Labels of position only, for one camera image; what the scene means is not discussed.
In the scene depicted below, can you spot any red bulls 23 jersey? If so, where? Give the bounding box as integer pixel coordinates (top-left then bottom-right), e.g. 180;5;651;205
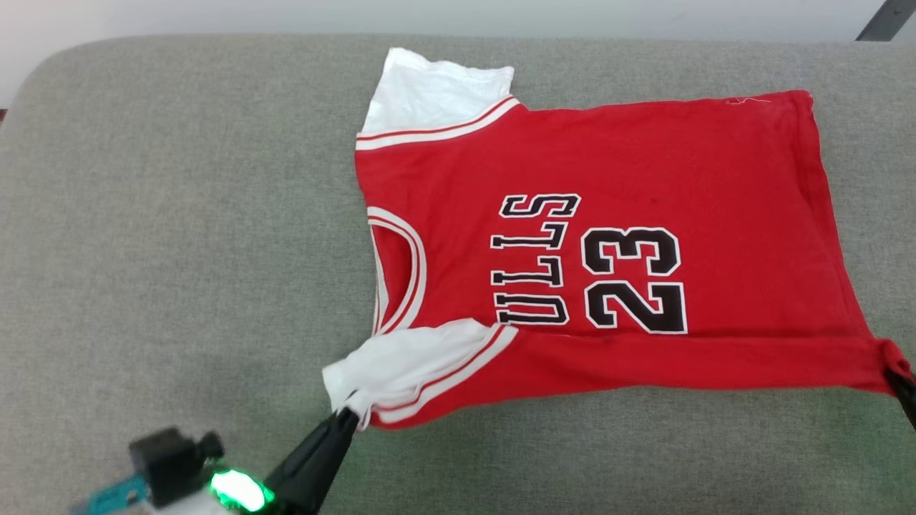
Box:
321;46;915;432

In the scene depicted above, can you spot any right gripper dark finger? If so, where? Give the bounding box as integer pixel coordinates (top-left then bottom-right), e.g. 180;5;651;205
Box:
885;366;916;431

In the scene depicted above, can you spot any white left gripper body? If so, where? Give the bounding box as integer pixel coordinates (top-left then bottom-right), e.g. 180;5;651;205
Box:
154;469;278;515

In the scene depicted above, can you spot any teal left camera connector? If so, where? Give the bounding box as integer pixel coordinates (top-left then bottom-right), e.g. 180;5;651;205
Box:
69;475;149;515

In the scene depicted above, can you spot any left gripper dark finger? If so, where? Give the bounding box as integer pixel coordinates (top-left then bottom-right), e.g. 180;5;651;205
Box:
263;407;361;515

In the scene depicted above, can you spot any dark grey metal bar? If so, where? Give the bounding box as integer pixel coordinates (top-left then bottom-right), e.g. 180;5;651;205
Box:
856;0;916;42

